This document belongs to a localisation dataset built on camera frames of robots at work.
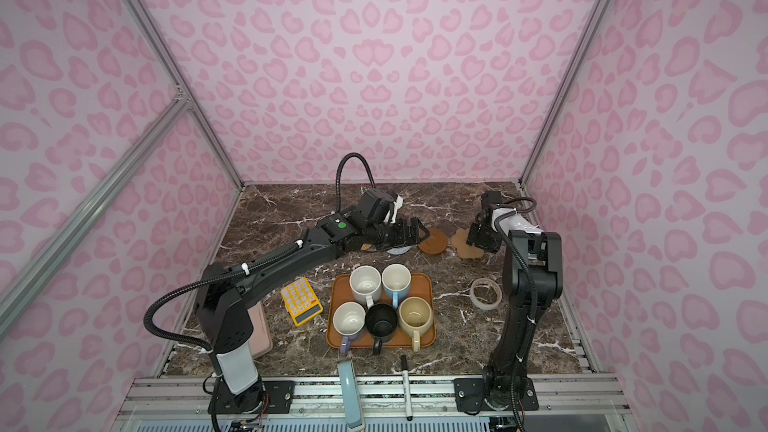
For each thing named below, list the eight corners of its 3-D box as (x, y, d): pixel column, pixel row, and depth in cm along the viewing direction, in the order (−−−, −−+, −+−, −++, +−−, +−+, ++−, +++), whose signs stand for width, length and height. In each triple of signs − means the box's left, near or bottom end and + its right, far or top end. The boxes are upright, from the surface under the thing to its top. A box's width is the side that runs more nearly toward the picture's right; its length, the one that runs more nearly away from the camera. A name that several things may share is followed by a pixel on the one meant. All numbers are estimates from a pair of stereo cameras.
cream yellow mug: (387, 340, 84) (386, 329, 77) (406, 303, 91) (407, 290, 84) (416, 355, 81) (418, 346, 74) (433, 316, 88) (436, 304, 81)
